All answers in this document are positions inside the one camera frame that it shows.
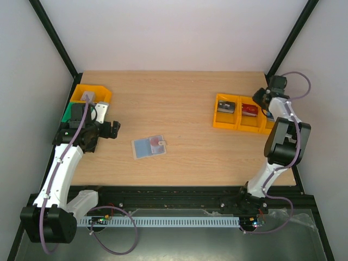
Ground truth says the white card holder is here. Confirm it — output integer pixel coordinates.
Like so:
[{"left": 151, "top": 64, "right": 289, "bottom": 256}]
[{"left": 132, "top": 135, "right": 166, "bottom": 160}]

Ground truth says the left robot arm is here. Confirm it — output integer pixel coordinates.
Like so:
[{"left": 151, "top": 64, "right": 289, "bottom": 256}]
[{"left": 20, "top": 102, "right": 120, "bottom": 244}]

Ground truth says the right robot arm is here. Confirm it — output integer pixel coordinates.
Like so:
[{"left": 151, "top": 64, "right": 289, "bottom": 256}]
[{"left": 236, "top": 73, "right": 311, "bottom": 214}]

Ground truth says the red card stack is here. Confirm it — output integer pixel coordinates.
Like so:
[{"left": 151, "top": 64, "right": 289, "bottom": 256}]
[{"left": 241, "top": 103, "right": 258, "bottom": 117}]

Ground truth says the blue card stack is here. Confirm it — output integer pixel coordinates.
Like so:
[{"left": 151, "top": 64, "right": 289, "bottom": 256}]
[{"left": 266, "top": 112, "right": 275, "bottom": 122}]

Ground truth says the yellow bin with red cards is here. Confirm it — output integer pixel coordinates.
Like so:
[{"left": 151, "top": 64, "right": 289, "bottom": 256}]
[{"left": 237, "top": 96, "right": 266, "bottom": 133}]

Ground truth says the yellow bin with blue cards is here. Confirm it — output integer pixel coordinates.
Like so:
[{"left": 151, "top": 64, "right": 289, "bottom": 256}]
[{"left": 262, "top": 111, "right": 275, "bottom": 135}]

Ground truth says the black card stack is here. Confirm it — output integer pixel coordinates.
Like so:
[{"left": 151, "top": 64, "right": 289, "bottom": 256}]
[{"left": 217, "top": 100, "right": 236, "bottom": 114}]

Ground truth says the yellow bin with black cards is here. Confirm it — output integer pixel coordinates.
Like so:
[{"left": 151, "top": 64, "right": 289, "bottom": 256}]
[{"left": 213, "top": 94, "right": 241, "bottom": 130}]

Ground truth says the grey holder in yellow bin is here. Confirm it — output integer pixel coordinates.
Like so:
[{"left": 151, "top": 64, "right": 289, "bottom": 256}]
[{"left": 80, "top": 91, "right": 96, "bottom": 103}]

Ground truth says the yellow bin far left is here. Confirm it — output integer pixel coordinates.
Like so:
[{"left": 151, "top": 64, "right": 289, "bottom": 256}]
[{"left": 70, "top": 84, "right": 112, "bottom": 104}]

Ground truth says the green bin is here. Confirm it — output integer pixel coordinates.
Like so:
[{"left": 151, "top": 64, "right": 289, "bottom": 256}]
[{"left": 61, "top": 102, "right": 73, "bottom": 123}]

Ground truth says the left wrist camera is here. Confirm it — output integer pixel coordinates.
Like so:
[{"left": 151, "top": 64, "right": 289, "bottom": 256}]
[{"left": 95, "top": 102, "right": 109, "bottom": 124}]

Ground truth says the right black frame post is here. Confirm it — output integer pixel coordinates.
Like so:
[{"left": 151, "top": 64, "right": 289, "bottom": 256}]
[{"left": 265, "top": 0, "right": 319, "bottom": 83}]

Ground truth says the black frame post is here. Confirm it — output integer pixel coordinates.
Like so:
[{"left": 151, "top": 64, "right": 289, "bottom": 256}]
[
  {"left": 265, "top": 0, "right": 319, "bottom": 83},
  {"left": 28, "top": 0, "right": 83, "bottom": 79}
]

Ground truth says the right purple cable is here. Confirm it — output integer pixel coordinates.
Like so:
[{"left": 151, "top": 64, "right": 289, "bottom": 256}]
[{"left": 239, "top": 71, "right": 312, "bottom": 235}]

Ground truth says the purple cable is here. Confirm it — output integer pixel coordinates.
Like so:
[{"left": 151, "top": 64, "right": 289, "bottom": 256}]
[
  {"left": 39, "top": 94, "right": 139, "bottom": 256},
  {"left": 239, "top": 71, "right": 312, "bottom": 235}
]

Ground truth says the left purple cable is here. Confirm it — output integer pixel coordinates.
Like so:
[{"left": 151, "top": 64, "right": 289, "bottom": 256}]
[{"left": 39, "top": 94, "right": 139, "bottom": 256}]

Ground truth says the white slotted cable duct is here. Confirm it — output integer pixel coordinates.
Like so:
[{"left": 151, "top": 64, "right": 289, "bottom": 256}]
[{"left": 77, "top": 216, "right": 240, "bottom": 228}]

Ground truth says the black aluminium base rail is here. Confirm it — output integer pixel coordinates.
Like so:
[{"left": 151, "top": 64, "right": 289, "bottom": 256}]
[{"left": 27, "top": 185, "right": 316, "bottom": 215}]

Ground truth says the left black frame post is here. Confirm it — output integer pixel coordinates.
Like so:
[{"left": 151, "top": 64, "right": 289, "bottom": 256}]
[{"left": 28, "top": 0, "right": 83, "bottom": 79}]

